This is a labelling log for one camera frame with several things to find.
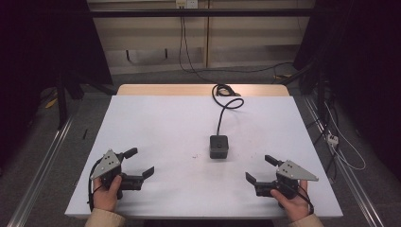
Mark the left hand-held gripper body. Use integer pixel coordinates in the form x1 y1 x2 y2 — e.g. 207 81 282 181
90 148 145 192

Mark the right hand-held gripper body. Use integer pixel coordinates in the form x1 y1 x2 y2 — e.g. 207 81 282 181
253 159 320 201

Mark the person's right hand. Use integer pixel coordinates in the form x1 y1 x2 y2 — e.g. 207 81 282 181
270 180 312 223

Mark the person's left hand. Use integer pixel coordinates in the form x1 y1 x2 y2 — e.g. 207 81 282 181
93 174 124 213

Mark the black cube power adapter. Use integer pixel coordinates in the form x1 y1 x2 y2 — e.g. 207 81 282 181
209 134 230 160

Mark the white table cover sheet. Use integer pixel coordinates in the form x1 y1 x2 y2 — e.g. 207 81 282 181
64 95 344 220

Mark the white power strip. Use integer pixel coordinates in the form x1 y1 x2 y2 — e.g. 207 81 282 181
326 132 340 148

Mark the black metal stand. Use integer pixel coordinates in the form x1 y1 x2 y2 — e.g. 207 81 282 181
278 60 329 131
55 70 118 131

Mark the yellow floor tape piece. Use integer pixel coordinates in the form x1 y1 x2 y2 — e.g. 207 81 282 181
44 97 59 110

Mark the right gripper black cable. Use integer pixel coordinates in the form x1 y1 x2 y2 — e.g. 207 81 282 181
277 181 316 216

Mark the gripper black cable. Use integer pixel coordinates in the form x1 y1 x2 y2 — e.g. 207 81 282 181
87 159 105 213
277 181 316 216

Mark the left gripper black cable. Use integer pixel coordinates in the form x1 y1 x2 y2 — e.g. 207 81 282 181
87 159 105 213

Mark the aluminium floor rail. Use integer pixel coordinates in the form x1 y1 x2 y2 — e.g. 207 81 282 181
303 94 386 227
7 113 77 227

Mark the black adapter cable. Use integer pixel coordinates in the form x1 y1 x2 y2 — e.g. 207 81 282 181
211 83 246 137

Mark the white floor cable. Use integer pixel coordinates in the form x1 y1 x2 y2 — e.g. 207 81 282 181
323 100 367 172

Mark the black wall cable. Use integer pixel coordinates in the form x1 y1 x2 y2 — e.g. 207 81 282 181
178 15 295 84

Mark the black horizontal frame bar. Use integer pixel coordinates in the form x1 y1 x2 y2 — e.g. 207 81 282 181
89 8 316 19

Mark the white wall socket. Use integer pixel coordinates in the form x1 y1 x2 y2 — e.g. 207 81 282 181
175 0 200 9

